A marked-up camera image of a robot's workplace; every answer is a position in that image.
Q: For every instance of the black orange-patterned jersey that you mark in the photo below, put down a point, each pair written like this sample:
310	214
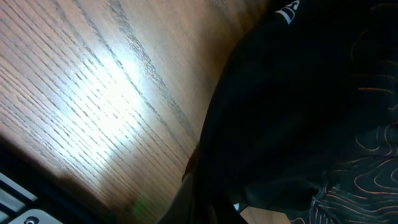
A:
303	120

